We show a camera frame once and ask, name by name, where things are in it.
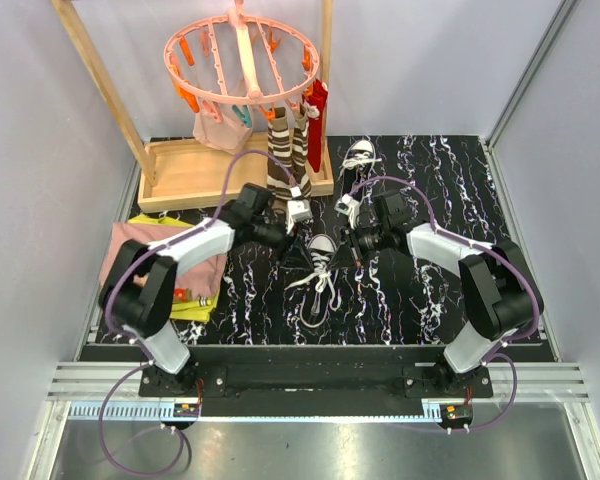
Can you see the black marble pattern mat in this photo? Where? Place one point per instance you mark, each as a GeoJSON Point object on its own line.
{"type": "Point", "coordinates": [391, 299]}

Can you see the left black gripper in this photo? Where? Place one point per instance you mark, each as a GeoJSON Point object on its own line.
{"type": "Point", "coordinates": [283, 238]}

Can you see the right brown striped sock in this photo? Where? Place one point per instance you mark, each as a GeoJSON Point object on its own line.
{"type": "Point", "coordinates": [299, 150]}

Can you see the pink round clip hanger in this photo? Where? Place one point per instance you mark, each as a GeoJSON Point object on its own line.
{"type": "Point", "coordinates": [244, 62]}

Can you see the left brown striped sock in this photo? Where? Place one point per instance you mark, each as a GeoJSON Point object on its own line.
{"type": "Point", "coordinates": [278, 146]}

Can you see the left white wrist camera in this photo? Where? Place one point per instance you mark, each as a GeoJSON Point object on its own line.
{"type": "Point", "coordinates": [298, 209]}

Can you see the pink hanging garment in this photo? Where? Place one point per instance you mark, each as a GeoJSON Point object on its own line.
{"type": "Point", "coordinates": [230, 135]}

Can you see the yellow-green folded garment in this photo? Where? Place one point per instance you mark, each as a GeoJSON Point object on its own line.
{"type": "Point", "coordinates": [184, 308]}

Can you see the wooden drying rack stand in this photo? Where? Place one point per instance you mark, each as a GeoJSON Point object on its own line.
{"type": "Point", "coordinates": [178, 172]}

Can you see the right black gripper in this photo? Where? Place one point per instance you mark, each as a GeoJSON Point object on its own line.
{"type": "Point", "coordinates": [355, 249]}

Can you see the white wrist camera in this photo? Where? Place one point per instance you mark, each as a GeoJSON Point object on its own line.
{"type": "Point", "coordinates": [298, 209]}
{"type": "Point", "coordinates": [349, 207]}

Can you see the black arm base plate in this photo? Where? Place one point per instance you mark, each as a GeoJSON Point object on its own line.
{"type": "Point", "coordinates": [378, 384]}

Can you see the red hanging cloth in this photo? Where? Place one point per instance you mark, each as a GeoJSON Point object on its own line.
{"type": "Point", "coordinates": [316, 101]}

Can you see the brown striped sock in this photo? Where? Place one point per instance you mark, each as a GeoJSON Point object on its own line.
{"type": "Point", "coordinates": [299, 150]}
{"type": "Point", "coordinates": [278, 146]}

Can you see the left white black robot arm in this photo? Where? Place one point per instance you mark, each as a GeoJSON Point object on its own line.
{"type": "Point", "coordinates": [137, 294]}

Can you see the white shoelace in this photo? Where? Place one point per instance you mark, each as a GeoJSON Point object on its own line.
{"type": "Point", "coordinates": [322, 275]}

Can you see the black white sneaker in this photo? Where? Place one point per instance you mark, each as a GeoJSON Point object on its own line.
{"type": "Point", "coordinates": [356, 167]}
{"type": "Point", "coordinates": [325, 299]}

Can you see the pink folded t-shirt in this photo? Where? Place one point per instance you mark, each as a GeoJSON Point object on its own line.
{"type": "Point", "coordinates": [125, 235]}

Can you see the grey slotted cable duct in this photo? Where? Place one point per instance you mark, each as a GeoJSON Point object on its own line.
{"type": "Point", "coordinates": [134, 411]}

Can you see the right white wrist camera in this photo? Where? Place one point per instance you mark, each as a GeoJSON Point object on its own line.
{"type": "Point", "coordinates": [349, 207]}

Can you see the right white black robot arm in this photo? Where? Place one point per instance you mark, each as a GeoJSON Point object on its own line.
{"type": "Point", "coordinates": [500, 295]}

